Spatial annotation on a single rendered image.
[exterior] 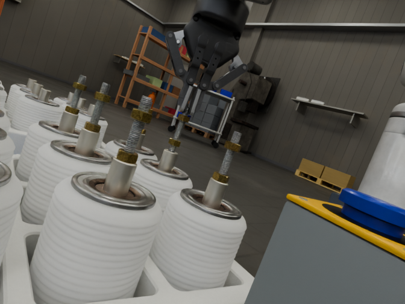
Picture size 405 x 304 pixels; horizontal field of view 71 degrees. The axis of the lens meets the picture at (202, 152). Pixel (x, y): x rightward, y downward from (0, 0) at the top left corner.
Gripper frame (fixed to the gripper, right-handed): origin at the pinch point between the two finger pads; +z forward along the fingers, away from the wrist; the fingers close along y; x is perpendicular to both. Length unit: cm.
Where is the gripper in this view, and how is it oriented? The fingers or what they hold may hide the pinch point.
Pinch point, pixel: (190, 100)
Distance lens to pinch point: 42.0
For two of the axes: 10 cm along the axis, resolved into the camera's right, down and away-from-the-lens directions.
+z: -3.4, 9.3, 0.9
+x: 1.9, 1.6, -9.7
